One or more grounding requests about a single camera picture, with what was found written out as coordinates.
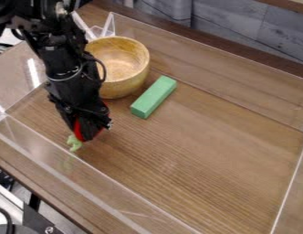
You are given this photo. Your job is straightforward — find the wooden bowl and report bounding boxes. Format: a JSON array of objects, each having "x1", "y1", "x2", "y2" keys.
[{"x1": 85, "y1": 36, "x2": 150, "y2": 99}]

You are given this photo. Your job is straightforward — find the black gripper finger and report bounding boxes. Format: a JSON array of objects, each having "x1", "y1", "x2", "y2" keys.
[
  {"x1": 78, "y1": 115, "x2": 112, "y2": 142},
  {"x1": 60, "y1": 110, "x2": 77, "y2": 133}
]

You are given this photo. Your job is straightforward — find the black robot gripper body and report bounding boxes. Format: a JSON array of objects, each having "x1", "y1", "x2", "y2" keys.
[{"x1": 44, "y1": 58, "x2": 109, "y2": 118}]

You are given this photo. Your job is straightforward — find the black cable bottom left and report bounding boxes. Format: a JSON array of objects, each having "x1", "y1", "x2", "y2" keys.
[{"x1": 0, "y1": 207, "x2": 14, "y2": 234}]

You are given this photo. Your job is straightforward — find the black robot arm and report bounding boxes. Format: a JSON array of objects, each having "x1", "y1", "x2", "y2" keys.
[{"x1": 0, "y1": 0, "x2": 112, "y2": 142}]

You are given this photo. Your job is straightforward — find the black bracket with bolt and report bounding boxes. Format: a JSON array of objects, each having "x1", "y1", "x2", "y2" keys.
[{"x1": 21, "y1": 204, "x2": 64, "y2": 234}]

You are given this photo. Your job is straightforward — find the red plush fruit green leaf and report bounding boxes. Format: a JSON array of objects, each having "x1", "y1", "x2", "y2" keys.
[{"x1": 65, "y1": 119, "x2": 85, "y2": 153}]

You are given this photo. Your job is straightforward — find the clear acrylic tray enclosure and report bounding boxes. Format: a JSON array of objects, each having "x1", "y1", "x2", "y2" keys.
[{"x1": 0, "y1": 16, "x2": 303, "y2": 234}]

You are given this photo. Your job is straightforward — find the green rectangular block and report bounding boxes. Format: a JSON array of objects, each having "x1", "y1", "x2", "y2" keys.
[{"x1": 129, "y1": 76, "x2": 177, "y2": 119}]

